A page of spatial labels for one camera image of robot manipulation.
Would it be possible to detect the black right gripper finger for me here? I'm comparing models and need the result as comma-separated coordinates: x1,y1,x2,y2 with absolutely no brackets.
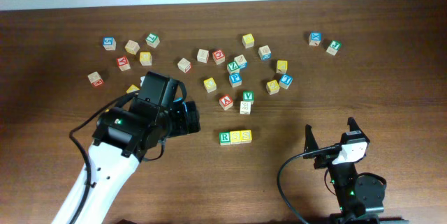
347,117,361,133
304,124,319,154

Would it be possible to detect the green R block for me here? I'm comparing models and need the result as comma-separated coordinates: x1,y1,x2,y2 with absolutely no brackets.
219,132,231,146

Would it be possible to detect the yellow S block front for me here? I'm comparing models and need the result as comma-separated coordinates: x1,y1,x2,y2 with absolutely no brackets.
230,130,242,144

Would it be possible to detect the yellow s block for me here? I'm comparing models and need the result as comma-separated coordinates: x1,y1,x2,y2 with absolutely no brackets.
240,130,252,144
230,130,242,144

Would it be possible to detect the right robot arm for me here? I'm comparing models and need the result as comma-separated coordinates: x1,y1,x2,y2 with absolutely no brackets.
304,117,387,223

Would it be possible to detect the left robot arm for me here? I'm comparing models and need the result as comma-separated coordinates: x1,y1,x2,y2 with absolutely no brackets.
53,72,200,223

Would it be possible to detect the yellow C block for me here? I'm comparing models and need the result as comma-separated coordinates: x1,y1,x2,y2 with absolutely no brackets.
203,77,217,93

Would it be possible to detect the red A block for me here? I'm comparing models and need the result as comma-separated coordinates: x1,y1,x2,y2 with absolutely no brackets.
219,94,233,110

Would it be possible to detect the red I side block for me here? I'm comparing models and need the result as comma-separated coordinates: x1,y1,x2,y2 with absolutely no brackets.
177,58,191,73

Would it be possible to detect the yellow O block middle left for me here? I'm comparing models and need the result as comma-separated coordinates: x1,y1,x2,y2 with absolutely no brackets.
126,84,139,94

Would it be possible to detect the plain wooden picture block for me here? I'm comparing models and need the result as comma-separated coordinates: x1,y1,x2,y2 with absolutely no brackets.
240,101,251,114

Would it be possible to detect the blue P block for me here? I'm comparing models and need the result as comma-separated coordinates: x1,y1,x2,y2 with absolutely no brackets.
229,73,242,88

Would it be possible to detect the red E side block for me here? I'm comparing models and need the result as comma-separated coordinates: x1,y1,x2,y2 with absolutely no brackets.
196,49,209,64

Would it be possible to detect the green V block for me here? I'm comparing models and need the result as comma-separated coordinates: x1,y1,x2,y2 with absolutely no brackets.
242,91,254,105

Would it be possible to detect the blue T block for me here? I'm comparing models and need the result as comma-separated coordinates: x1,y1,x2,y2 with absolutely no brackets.
279,74,293,89

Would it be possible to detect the yellow E block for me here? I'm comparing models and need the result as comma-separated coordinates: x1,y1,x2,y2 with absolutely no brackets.
266,80,280,95

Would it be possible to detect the green Z block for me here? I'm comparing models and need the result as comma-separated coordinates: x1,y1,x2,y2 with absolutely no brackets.
227,61,240,75

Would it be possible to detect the yellow G block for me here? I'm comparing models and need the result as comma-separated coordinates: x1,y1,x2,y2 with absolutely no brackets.
139,52,152,66

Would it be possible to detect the red Q block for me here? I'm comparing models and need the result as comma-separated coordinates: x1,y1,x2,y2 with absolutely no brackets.
212,50,226,65

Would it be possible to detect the blue L side block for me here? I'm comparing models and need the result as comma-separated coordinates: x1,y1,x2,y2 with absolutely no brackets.
234,54,248,69

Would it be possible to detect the red Y block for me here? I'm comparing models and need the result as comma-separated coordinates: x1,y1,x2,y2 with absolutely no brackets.
117,56,131,71

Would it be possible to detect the green J block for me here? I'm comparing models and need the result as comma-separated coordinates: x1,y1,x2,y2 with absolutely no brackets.
326,40,342,56

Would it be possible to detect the green L block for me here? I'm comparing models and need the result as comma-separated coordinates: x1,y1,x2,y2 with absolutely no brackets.
145,33,160,48

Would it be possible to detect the yellow block with brown picture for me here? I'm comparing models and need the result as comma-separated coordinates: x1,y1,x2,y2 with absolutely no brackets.
276,60,288,74

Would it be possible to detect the plain wooden block upper left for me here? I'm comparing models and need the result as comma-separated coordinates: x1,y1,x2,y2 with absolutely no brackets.
125,40,140,55

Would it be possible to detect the blue X block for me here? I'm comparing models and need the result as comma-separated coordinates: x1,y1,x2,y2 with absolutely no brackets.
308,31,322,47

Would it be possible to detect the red side block far left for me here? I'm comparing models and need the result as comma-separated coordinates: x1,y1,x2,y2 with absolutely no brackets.
87,71,104,87

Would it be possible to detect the yellow top far block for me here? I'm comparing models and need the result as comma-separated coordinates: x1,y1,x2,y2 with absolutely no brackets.
242,33,255,49

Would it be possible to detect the blue D side block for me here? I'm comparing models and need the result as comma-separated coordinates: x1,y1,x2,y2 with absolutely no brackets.
258,45,272,61

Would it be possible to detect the blue S block far left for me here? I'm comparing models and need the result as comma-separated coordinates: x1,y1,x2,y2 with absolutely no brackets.
103,37,117,51

